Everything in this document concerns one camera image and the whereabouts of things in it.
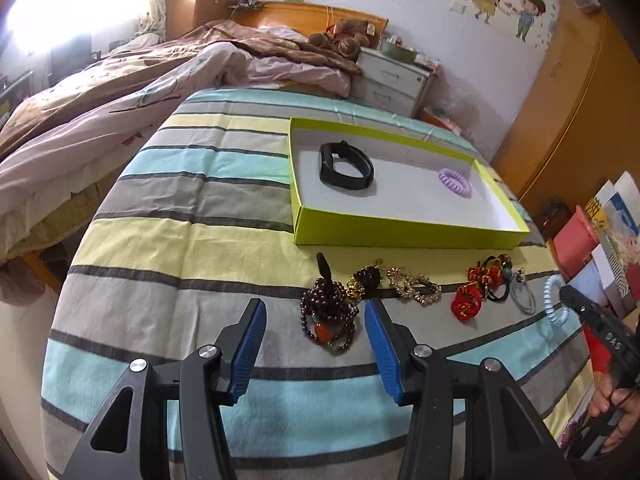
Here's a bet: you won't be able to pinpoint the green shallow box tray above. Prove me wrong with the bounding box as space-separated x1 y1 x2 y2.
288 117 529 249

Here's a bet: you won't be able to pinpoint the light blue spiral hair tie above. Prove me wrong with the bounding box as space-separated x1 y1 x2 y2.
541 273 572 328

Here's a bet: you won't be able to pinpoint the orange book stack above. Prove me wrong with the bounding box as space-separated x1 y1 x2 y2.
418 107 462 136

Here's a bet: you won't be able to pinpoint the pink plastic bin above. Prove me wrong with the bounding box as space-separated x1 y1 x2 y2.
552 206 599 278

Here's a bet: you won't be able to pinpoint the wooden wardrobe right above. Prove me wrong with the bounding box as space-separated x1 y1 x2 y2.
491 0 639 217

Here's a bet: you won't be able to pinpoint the black office chair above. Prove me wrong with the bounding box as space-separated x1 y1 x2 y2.
48 36 101 87

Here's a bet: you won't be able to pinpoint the wooden headboard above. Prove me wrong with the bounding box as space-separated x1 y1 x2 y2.
231 1 388 37

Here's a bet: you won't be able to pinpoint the purple spiral hair tie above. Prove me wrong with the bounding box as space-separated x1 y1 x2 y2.
437 167 474 201

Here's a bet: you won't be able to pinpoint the bed with pink quilt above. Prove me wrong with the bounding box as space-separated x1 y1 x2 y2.
1 21 360 261

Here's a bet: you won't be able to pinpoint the dark red bead bracelet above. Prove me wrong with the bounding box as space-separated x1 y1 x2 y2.
298 251 362 354

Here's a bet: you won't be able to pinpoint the gold rhinestone bracelet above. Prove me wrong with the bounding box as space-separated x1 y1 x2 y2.
385 264 445 308

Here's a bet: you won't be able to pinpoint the striped table cloth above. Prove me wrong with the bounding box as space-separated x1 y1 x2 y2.
41 89 593 479

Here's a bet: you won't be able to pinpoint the black gold bead bracelet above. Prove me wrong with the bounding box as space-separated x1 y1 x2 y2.
345 258 385 306

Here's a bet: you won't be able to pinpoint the grey flower hair tie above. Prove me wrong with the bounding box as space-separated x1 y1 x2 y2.
508 268 538 317

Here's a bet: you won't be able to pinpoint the white nightstand drawers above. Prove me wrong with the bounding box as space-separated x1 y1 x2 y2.
349 48 436 118

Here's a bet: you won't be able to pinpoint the right hand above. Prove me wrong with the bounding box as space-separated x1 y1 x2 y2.
587 369 640 453

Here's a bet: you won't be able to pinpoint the brown teddy bear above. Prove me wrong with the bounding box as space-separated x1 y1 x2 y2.
308 18 376 61

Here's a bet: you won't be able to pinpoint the black smart band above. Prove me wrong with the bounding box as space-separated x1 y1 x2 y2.
319 141 374 191

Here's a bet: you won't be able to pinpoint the red knot bracelet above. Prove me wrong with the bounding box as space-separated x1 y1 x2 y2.
449 259 504 323

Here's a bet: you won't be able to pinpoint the black bead hair tie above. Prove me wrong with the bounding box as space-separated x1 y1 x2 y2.
473 252 516 304

